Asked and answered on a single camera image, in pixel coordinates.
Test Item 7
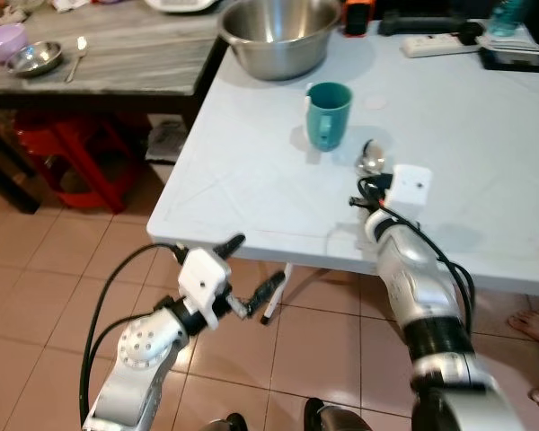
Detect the shiny metal spoon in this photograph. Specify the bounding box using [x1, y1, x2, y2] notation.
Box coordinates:
[355, 139, 388, 179]

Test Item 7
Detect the white table leg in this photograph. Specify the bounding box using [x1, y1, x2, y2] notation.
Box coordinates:
[260, 262, 298, 327]

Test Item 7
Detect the teal ceramic mug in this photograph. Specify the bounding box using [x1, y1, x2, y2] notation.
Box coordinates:
[305, 82, 354, 153]

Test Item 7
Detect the white plastic table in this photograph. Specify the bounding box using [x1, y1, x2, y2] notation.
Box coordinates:
[147, 18, 539, 327]

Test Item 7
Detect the grey cloth bundle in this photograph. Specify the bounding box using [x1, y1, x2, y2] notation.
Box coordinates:
[147, 119, 195, 164]

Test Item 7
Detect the robot left leg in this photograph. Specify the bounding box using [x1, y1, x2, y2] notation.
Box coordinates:
[201, 412, 249, 431]

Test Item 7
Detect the robot leg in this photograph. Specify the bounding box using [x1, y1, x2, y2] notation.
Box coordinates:
[201, 412, 249, 431]
[303, 397, 362, 431]

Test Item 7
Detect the robot right leg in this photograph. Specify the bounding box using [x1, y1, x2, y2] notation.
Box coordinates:
[303, 397, 362, 431]

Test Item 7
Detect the white power strip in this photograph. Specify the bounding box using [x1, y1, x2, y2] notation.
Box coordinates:
[402, 32, 482, 59]

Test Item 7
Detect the long black device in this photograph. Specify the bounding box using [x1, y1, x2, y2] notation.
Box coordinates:
[379, 10, 487, 40]

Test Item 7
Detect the orange and black device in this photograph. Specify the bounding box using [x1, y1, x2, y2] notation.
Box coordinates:
[342, 0, 372, 36]

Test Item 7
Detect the large stainless steel bowl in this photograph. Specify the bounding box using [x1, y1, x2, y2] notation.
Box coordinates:
[218, 0, 344, 83]

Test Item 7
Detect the flat black tray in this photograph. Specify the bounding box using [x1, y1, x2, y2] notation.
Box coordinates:
[478, 34, 539, 74]

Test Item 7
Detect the red plastic stool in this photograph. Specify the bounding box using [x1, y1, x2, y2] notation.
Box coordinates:
[13, 111, 150, 215]

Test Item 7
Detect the marble top wooden table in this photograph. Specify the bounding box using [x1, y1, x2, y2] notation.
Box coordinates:
[0, 0, 231, 215]

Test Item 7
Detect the teal plastic bottle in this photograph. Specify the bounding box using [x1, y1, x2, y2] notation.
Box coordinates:
[489, 0, 527, 38]

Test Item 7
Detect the small stainless steel bowl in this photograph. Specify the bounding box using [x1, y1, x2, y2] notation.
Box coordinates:
[4, 41, 65, 78]

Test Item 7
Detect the purple plastic bowl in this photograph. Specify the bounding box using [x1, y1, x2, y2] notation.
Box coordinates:
[0, 23, 31, 65]

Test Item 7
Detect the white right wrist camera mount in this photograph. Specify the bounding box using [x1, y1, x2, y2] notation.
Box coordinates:
[383, 164, 434, 217]

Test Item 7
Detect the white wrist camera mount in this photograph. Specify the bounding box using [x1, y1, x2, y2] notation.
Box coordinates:
[176, 248, 234, 330]
[383, 164, 434, 217]

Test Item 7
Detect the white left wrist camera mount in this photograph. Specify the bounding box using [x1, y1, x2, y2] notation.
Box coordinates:
[176, 248, 234, 330]

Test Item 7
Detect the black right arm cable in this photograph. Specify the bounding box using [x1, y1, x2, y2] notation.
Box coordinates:
[353, 175, 476, 335]

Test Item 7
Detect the long-handled metal spoon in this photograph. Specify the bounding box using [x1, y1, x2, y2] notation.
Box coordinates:
[65, 36, 90, 84]

